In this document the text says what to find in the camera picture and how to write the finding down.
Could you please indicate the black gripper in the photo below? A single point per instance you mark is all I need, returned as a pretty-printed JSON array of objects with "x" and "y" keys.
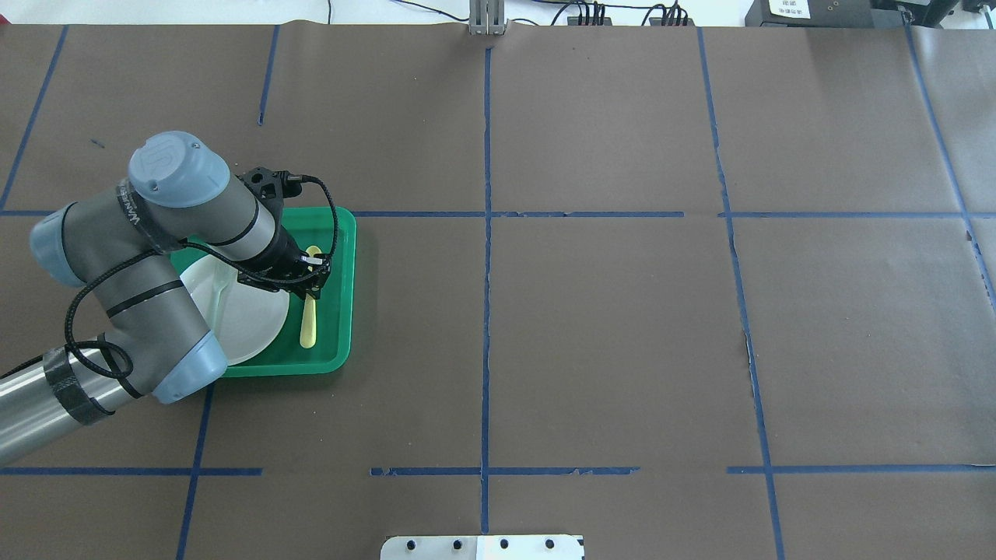
[{"x": 285, "y": 253}]

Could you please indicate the yellow plastic spoon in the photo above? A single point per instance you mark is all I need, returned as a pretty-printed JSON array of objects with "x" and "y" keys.
[{"x": 308, "y": 333}]

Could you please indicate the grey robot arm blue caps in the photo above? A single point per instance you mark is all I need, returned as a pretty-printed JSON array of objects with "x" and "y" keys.
[{"x": 133, "y": 330}]

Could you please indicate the green plastic tray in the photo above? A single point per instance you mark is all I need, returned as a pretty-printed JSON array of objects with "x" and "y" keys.
[{"x": 310, "y": 226}]

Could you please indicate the white round plate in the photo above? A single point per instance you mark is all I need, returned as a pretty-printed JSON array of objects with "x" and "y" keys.
[{"x": 252, "y": 317}]

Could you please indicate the pale green plastic fork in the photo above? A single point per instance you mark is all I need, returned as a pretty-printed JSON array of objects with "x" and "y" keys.
[{"x": 216, "y": 305}]

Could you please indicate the black box with label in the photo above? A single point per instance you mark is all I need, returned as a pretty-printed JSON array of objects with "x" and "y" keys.
[{"x": 822, "y": 14}]

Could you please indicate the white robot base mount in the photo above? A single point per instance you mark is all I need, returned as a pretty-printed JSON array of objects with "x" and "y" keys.
[{"x": 509, "y": 546}]

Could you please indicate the grey aluminium post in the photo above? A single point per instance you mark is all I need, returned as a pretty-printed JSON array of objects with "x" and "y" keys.
[{"x": 487, "y": 18}]

